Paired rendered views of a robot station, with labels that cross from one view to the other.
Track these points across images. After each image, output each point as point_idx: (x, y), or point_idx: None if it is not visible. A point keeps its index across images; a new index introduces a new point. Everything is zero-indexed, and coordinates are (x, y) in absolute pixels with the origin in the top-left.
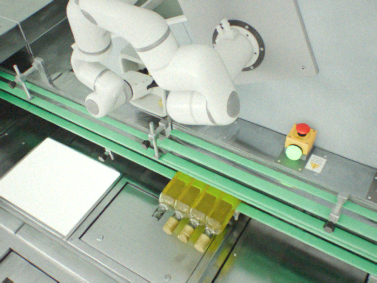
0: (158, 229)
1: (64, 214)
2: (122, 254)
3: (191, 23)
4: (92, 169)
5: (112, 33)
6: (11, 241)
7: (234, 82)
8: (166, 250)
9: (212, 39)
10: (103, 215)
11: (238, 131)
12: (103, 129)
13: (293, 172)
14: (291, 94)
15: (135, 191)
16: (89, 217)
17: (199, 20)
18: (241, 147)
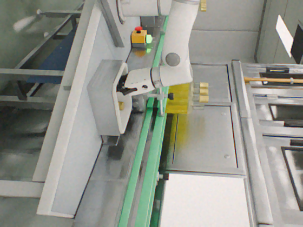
0: (198, 129)
1: (228, 191)
2: (226, 138)
3: (112, 9)
4: (173, 199)
5: (64, 119)
6: (278, 226)
7: (125, 34)
8: (208, 120)
9: (118, 11)
10: (210, 164)
11: (137, 63)
12: (150, 163)
13: (156, 44)
14: None
15: (177, 155)
16: (218, 170)
17: (112, 2)
18: (149, 59)
